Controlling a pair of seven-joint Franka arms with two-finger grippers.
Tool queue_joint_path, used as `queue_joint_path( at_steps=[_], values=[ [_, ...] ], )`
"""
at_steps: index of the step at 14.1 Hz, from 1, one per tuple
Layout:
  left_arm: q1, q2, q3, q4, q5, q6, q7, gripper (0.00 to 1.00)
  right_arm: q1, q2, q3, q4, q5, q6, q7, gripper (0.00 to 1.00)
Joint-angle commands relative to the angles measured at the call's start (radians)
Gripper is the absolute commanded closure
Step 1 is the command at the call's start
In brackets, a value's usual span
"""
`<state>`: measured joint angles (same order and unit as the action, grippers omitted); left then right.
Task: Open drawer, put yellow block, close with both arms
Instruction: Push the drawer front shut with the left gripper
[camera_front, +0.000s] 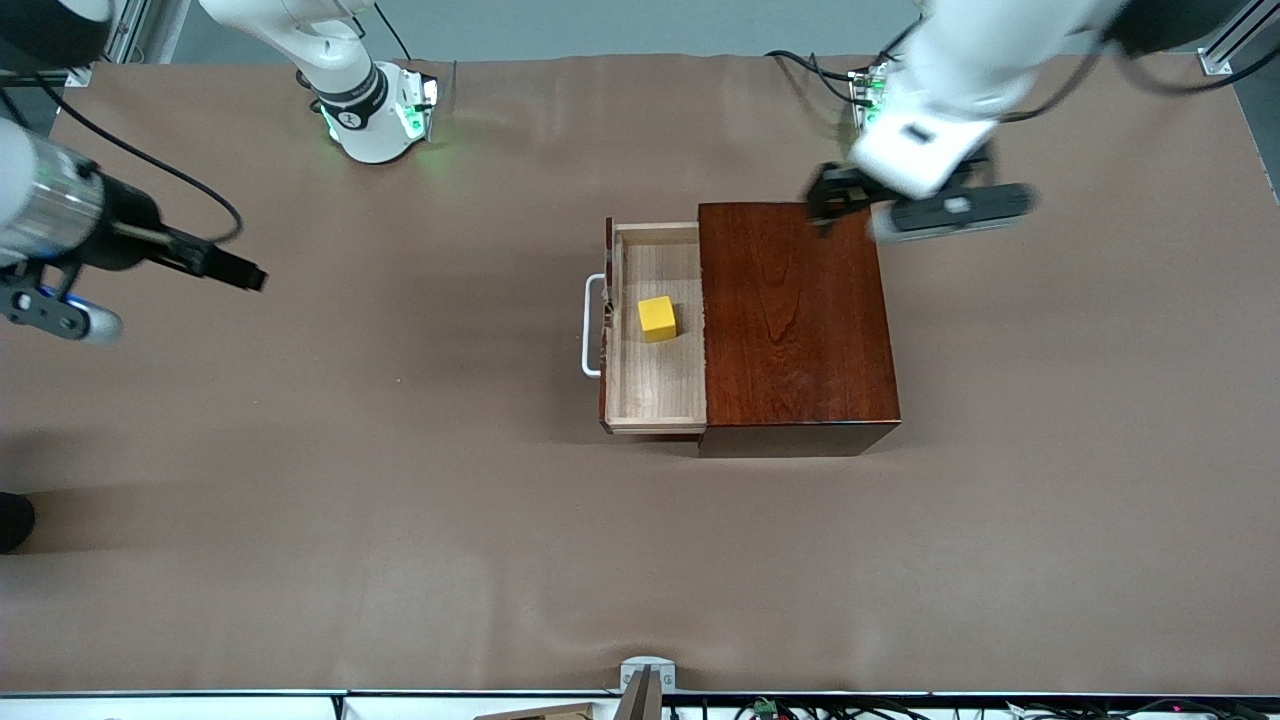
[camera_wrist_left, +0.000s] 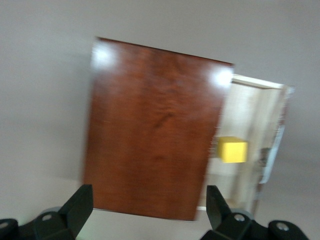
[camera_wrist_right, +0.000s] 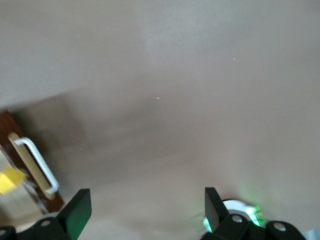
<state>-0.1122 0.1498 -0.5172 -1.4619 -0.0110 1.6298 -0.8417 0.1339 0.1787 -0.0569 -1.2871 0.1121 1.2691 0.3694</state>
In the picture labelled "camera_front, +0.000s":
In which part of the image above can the yellow block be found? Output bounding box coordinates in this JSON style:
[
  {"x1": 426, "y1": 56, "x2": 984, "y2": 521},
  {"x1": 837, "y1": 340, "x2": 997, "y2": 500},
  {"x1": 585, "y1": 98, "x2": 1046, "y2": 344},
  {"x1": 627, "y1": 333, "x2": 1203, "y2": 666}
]
[{"x1": 638, "y1": 295, "x2": 678, "y2": 344}]

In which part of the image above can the wooden drawer with white handle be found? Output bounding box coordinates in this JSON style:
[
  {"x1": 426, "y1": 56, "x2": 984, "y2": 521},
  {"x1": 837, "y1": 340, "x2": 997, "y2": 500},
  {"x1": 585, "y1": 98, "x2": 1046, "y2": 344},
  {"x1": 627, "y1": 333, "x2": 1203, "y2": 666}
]
[{"x1": 583, "y1": 215, "x2": 709, "y2": 436}]

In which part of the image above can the dark wooden cabinet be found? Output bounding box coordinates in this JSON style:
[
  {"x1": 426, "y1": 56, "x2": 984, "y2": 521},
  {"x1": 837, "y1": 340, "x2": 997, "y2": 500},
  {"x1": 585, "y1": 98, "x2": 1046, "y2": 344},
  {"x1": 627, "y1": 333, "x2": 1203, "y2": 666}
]
[{"x1": 697, "y1": 200, "x2": 903, "y2": 459}]

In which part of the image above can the black shoe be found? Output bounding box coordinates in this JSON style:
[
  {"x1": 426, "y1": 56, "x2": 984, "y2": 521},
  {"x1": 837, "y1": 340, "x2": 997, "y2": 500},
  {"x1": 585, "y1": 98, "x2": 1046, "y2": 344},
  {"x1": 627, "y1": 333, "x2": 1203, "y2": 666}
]
[{"x1": 0, "y1": 492, "x2": 37, "y2": 555}]

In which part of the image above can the brown table cover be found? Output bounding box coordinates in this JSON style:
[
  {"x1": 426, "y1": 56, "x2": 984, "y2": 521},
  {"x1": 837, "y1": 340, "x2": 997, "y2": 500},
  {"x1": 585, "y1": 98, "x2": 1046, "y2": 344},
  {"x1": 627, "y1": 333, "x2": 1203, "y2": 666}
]
[{"x1": 0, "y1": 52, "x2": 1280, "y2": 696}]

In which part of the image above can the brown cardboard piece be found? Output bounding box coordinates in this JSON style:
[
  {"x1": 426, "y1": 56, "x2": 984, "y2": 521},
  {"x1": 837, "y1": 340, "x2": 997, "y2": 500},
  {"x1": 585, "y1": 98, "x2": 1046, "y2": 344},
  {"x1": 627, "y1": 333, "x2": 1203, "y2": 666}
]
[{"x1": 472, "y1": 702, "x2": 603, "y2": 720}]

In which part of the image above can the black left base cable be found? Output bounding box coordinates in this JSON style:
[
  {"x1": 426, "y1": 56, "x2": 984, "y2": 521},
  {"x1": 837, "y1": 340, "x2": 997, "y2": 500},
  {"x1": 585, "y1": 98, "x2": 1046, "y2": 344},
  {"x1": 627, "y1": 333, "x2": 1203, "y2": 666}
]
[{"x1": 764, "y1": 47, "x2": 863, "y2": 107}]

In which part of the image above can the black base cable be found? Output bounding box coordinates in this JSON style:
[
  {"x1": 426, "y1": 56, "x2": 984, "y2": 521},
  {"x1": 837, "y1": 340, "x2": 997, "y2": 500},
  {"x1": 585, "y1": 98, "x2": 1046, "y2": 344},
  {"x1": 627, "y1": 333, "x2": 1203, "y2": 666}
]
[
  {"x1": 374, "y1": 0, "x2": 420, "y2": 64},
  {"x1": 764, "y1": 47, "x2": 863, "y2": 107}
]

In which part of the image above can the aluminium frame profile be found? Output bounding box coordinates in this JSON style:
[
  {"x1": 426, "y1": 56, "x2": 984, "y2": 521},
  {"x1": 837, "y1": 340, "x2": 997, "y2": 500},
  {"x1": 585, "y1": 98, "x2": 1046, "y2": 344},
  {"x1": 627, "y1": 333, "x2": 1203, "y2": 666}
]
[
  {"x1": 1197, "y1": 0, "x2": 1280, "y2": 77},
  {"x1": 60, "y1": 0, "x2": 161, "y2": 87}
]

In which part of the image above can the black right base cable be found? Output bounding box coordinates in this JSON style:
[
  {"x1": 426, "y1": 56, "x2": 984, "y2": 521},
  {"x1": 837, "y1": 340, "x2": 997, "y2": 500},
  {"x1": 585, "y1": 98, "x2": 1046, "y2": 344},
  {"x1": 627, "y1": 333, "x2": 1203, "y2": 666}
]
[{"x1": 374, "y1": 0, "x2": 420, "y2": 64}]

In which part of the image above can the grey metal bracket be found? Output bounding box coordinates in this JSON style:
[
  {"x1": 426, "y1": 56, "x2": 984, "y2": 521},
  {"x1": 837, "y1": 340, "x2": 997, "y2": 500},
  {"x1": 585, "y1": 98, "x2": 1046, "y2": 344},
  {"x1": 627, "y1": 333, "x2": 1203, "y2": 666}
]
[{"x1": 615, "y1": 655, "x2": 677, "y2": 720}]

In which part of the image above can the black cable bundle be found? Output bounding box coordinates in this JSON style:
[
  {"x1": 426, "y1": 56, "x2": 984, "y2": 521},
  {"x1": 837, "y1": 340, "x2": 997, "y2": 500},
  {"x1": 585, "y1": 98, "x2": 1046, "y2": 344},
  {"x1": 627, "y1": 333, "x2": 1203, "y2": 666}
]
[{"x1": 668, "y1": 696, "x2": 1280, "y2": 720}]

